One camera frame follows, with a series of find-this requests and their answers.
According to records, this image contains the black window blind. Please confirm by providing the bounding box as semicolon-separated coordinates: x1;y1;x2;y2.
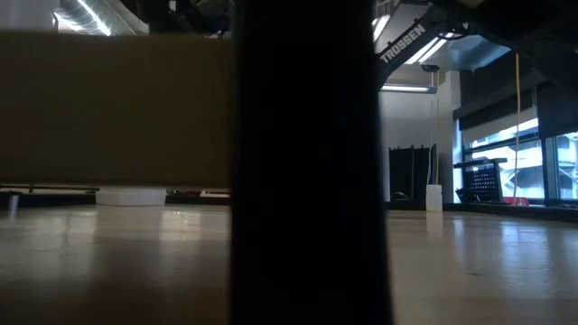
536;83;578;139

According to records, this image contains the thick yellow hanging cable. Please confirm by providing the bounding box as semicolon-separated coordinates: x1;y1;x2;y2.
513;51;522;200

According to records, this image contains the white hexagonal plant pot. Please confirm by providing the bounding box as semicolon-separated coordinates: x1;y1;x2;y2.
95;186;168;208

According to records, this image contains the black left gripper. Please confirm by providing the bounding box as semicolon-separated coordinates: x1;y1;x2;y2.
147;0;233;35

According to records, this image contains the ribbed silver ventilation duct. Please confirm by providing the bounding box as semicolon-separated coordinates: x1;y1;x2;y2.
53;0;150;37

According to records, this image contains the black perforated cart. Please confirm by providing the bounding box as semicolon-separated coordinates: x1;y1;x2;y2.
452;157;508;205

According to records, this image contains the black cabinet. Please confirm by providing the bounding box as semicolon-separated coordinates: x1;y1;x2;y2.
388;144;438;203

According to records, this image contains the black shelf post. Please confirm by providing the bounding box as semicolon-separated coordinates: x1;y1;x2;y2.
229;0;393;325

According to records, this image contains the fluorescent tube light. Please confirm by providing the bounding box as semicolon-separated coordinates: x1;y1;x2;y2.
381;83;438;95

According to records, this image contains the brown cardboard box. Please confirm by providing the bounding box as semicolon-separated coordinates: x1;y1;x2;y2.
0;30;234;190

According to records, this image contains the clear medicine bottle white cap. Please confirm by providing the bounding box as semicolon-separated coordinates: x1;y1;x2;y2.
424;183;443;214

